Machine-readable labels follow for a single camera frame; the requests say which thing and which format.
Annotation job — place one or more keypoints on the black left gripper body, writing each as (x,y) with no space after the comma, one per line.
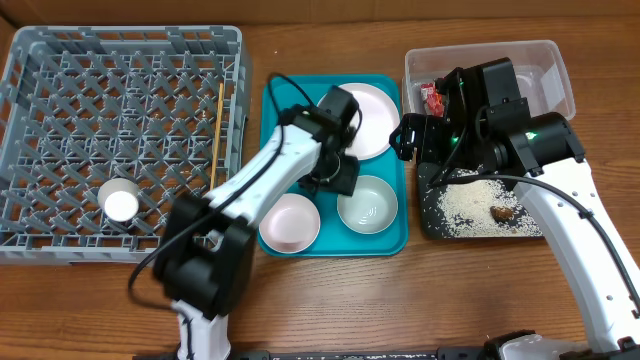
(340,177)

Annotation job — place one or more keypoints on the grey dishwasher rack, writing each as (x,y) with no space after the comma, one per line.
(83,105)

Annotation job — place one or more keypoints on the clear plastic bin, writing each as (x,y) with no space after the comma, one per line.
(539,68)

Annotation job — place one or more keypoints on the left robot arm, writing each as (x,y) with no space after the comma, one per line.
(206,254)

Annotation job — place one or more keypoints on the large white plate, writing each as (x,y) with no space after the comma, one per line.
(380,118)

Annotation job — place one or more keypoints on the black plastic tray bin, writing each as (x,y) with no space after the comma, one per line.
(430,210)

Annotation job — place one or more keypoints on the white rice leftovers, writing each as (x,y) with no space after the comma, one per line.
(470,200)

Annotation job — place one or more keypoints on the red sauce packet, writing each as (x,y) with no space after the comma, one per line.
(434,102)

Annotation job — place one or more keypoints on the teal serving tray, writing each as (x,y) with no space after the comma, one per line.
(335,239)

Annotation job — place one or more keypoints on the brown food chunk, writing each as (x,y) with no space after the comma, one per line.
(502,214)

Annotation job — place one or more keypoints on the grey green bowl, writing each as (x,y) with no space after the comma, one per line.
(372,207)

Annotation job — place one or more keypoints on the pink bowl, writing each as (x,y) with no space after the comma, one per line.
(291,225)

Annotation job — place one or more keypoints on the wooden chopstick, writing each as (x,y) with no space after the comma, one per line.
(217,134)

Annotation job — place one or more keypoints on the white paper cup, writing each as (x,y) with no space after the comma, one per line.
(118,199)

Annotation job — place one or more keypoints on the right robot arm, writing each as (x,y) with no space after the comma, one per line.
(487,133)

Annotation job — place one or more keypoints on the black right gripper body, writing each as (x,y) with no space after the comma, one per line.
(417,138)

